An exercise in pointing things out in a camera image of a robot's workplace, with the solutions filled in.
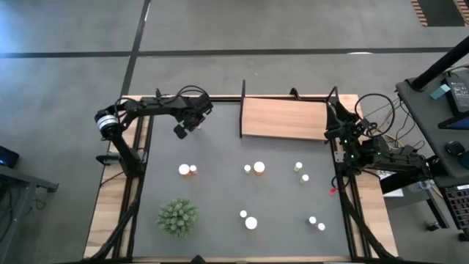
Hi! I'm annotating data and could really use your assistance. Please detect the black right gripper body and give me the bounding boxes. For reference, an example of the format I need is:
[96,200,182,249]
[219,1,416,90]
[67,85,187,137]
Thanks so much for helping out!
[339,119,369,151]

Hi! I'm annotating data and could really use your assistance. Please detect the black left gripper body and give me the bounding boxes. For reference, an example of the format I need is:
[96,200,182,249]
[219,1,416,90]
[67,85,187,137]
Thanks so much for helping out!
[179,93,214,128]

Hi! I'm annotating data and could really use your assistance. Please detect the grey table mat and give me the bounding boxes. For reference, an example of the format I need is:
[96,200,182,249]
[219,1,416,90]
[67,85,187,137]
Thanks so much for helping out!
[132,100,351,258]

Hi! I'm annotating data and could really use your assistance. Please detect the white paper sheet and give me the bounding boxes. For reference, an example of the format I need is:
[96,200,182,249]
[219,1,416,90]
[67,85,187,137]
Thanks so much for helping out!
[383,187,405,199]

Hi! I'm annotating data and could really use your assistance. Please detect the green artificial potted plant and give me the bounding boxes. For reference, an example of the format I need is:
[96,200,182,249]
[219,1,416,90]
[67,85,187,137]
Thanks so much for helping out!
[156,197,201,238]

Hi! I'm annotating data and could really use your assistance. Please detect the teal box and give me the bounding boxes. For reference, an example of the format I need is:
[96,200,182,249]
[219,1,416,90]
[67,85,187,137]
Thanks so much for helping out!
[429,84,451,100]

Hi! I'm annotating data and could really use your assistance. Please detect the black computer mouse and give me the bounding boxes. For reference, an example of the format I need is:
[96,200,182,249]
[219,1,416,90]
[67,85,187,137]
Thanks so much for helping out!
[445,140,466,157]

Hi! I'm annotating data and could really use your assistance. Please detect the black tablet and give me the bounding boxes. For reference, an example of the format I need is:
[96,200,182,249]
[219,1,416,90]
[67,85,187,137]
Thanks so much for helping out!
[437,115,469,131]

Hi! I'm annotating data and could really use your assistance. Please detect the black pole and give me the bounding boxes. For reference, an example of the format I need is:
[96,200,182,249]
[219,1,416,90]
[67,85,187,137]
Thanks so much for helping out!
[410,35,469,92]

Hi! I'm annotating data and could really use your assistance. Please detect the black power adapter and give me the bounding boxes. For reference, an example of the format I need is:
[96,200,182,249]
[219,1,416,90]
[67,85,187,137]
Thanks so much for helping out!
[443,75,469,114]

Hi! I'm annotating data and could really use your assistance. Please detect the black keyboard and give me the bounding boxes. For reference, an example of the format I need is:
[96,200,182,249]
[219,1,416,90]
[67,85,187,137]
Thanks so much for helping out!
[441,185,469,232]

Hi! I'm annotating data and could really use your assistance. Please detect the black mat orange striped edges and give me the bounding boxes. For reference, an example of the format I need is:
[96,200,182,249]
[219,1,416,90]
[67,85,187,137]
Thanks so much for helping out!
[410,0,469,27]

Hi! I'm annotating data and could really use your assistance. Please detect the dark metal cart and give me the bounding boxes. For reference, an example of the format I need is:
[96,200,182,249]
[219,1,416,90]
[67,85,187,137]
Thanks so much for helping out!
[0,164,59,254]

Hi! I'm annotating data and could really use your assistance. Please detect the black device blue light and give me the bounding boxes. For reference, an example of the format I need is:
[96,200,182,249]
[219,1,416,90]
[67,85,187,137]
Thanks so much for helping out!
[0,145,20,169]

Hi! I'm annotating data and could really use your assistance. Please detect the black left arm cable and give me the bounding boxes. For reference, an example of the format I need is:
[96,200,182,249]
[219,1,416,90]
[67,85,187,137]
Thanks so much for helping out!
[155,84,210,106]

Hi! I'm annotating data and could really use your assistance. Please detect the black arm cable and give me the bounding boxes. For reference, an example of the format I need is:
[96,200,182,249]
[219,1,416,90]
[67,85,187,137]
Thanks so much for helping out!
[155,84,210,106]
[354,92,397,139]

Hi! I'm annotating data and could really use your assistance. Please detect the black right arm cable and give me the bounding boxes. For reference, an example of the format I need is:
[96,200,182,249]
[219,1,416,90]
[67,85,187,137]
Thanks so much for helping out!
[354,92,397,139]

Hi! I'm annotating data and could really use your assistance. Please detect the wooden shelf black metal frame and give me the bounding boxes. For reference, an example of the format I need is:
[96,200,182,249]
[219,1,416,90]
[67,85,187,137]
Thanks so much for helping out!
[239,79,340,142]

